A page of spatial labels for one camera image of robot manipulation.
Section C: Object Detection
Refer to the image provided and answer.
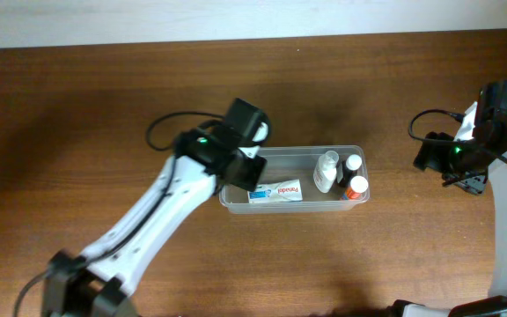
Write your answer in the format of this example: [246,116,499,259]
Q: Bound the white Panadol box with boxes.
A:
[247,179,303,203]

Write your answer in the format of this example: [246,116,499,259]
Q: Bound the orange bottle white cap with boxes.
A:
[341,176,369,200]

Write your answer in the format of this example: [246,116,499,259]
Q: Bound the dark bottle white cap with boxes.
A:
[336,154,363,188]

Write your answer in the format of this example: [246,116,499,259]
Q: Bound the white calamine lotion bottle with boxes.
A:
[313,151,339,194]

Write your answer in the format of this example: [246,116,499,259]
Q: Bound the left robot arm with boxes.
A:
[41,122,270,316]

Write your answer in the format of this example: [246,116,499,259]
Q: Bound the clear plastic container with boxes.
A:
[219,145,371,214]

